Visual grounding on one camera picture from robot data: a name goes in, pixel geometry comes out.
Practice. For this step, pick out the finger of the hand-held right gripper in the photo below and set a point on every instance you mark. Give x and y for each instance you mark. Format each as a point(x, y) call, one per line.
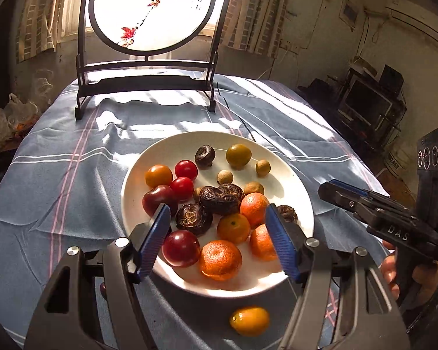
point(343, 200)
point(350, 188)

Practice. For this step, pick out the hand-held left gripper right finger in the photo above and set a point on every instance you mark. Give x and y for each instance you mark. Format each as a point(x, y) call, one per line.
point(283, 242)

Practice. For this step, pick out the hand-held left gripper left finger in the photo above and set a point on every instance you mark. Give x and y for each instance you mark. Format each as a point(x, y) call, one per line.
point(155, 240)

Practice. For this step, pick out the orange mandarin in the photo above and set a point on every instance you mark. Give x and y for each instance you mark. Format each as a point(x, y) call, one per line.
point(220, 260)
point(261, 242)
point(253, 209)

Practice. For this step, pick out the red plum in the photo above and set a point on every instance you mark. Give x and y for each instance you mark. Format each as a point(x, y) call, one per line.
point(157, 198)
point(181, 248)

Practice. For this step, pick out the dark water chestnut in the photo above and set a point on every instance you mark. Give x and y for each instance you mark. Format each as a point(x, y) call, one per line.
point(236, 190)
point(193, 218)
point(205, 155)
point(215, 203)
point(288, 213)

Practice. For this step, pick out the large smooth orange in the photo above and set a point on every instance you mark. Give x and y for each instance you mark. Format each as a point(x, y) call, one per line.
point(233, 228)

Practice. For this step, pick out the red cherry tomato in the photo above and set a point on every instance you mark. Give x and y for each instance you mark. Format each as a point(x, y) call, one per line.
point(181, 189)
point(186, 169)

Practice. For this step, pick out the tan longan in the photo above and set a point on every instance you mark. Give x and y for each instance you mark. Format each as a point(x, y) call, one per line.
point(253, 188)
point(196, 193)
point(262, 167)
point(225, 177)

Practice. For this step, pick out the small smooth orange fruit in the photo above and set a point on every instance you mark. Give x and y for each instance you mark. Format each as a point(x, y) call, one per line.
point(158, 175)

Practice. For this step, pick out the white plate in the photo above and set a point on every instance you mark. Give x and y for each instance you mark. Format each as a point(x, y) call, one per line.
point(281, 175)

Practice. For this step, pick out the yellow kumquat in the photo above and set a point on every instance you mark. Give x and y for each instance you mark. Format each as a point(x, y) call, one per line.
point(249, 321)

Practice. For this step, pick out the yellow-green citrus fruit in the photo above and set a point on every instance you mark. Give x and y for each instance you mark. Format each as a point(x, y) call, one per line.
point(238, 156)

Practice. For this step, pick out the person's right forearm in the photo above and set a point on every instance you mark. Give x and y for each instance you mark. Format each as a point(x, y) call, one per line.
point(434, 306)

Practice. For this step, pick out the person's right hand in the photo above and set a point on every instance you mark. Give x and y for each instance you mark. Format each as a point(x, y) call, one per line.
point(388, 269)

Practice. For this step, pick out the white bucket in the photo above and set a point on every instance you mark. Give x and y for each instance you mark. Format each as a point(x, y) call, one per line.
point(399, 162)

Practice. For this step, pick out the black television stand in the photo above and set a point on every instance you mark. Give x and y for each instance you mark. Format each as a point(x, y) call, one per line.
point(396, 124)

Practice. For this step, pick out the television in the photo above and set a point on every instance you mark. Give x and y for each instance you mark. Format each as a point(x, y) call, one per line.
point(365, 102)

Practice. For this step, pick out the dark bundle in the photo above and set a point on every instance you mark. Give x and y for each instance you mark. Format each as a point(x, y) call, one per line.
point(321, 94)

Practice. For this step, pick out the black speaker box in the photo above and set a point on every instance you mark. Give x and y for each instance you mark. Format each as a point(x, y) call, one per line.
point(391, 79)

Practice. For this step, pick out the blue striped tablecloth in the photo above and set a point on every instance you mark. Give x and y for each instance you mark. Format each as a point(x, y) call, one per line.
point(58, 175)

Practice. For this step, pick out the white air conditioner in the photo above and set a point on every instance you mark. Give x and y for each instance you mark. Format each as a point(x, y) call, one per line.
point(419, 20)

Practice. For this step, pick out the clear plastic bag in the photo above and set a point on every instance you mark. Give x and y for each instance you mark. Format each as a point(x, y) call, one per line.
point(14, 116)

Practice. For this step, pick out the checked curtain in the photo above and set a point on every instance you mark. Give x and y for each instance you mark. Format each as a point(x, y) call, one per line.
point(40, 14)
point(255, 11)

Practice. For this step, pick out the round painted screen black stand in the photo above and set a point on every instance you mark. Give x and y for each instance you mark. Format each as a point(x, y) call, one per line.
point(149, 18)

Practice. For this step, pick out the window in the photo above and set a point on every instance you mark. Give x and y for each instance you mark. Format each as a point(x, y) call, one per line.
point(73, 14)

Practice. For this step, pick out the framed wall picture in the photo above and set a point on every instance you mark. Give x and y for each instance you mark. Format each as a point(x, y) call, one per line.
point(348, 14)

